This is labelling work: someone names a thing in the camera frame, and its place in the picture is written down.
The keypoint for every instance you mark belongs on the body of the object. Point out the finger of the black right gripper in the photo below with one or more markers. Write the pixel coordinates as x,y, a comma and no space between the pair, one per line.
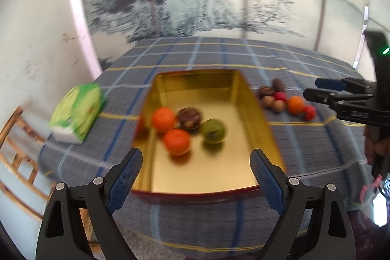
326,96
332,83

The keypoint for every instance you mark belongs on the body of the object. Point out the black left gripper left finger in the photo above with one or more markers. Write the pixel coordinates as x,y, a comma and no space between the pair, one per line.
105,195

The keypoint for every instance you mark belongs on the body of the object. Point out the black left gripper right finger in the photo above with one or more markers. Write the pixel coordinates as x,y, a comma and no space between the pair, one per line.
283,194

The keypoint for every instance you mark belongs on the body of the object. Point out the small red tomato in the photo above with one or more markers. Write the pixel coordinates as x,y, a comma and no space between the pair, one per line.
309,112

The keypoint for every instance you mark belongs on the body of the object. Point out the orange round fruit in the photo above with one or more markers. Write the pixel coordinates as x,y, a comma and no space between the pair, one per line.
295,105

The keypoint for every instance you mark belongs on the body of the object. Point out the tan round longan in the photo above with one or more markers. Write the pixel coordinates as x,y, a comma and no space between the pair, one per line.
278,106

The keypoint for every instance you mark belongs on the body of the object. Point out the dark brown avocado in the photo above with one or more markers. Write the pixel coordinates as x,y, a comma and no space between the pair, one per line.
278,85

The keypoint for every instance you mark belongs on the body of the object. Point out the tan brown longan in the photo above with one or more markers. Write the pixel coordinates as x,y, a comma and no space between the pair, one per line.
267,101

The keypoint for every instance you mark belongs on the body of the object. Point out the dark brown mangosteen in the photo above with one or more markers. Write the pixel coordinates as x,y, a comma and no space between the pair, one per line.
264,91

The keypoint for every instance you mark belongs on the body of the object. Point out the orange tangerine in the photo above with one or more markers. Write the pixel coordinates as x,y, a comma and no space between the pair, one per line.
177,142

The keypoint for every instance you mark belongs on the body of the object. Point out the orange mandarin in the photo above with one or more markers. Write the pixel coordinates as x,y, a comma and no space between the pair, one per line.
163,119

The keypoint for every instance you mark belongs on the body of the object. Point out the green tomato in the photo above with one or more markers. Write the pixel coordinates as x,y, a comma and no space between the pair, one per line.
213,131

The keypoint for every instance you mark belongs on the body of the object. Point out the dark purple mangosteen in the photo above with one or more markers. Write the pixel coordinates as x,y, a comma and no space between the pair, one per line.
189,118

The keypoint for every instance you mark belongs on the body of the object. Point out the person right hand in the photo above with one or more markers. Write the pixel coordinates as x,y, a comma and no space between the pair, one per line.
373,148

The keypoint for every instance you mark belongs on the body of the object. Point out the green tissue pack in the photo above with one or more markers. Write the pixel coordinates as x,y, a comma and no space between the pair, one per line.
74,116

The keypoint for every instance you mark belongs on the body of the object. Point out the wooden bamboo chair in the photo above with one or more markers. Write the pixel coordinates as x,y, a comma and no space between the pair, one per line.
19,158

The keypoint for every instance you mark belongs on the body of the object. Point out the gold metal tin tray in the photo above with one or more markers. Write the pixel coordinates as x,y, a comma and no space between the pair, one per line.
196,132

